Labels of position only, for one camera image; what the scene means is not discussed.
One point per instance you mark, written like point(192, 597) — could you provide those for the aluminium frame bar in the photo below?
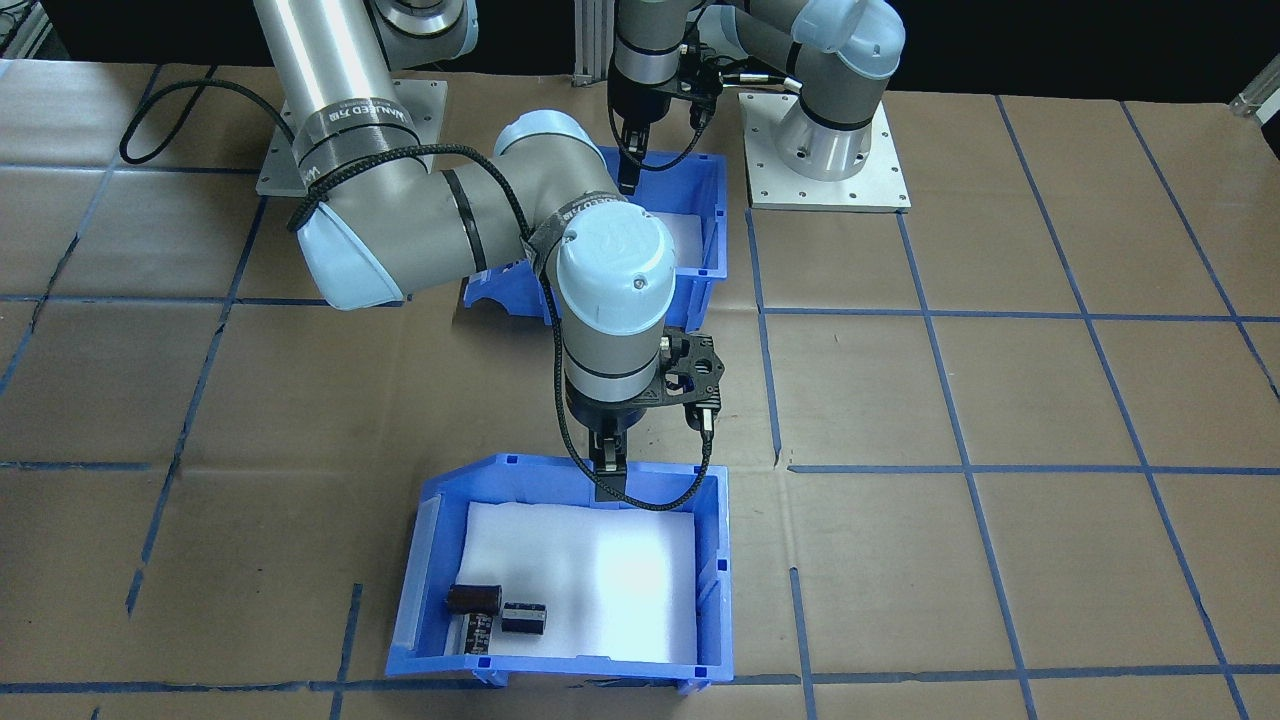
point(590, 40)
point(1258, 100)
point(20, 28)

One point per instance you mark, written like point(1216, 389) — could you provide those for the white foam liner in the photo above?
point(600, 580)
point(685, 240)

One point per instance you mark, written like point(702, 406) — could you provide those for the black cylindrical capacitor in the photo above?
point(523, 617)
point(478, 635)

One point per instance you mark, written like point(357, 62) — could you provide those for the blue plastic storage bin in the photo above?
point(715, 200)
point(520, 480)

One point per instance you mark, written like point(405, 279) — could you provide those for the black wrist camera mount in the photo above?
point(690, 365)
point(700, 88)

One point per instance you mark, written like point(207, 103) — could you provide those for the white square base plate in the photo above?
point(425, 115)
point(880, 190)

